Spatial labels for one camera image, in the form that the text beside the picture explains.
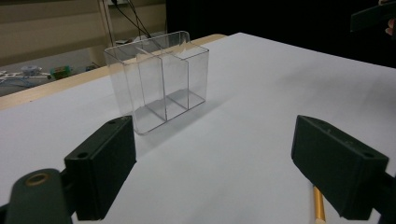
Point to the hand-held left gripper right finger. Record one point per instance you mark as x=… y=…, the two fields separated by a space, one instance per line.
x=336 y=165

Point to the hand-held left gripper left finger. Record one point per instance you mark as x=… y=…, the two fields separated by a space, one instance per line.
x=99 y=168

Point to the clear acrylic divided organizer box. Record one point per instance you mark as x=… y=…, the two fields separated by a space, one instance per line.
x=155 y=87

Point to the green plastic bottles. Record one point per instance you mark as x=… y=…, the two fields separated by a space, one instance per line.
x=61 y=72

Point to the white table cover sheet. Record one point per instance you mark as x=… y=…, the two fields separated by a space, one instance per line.
x=249 y=109

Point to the wooden shelf unit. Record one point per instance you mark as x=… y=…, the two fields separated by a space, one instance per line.
x=102 y=31

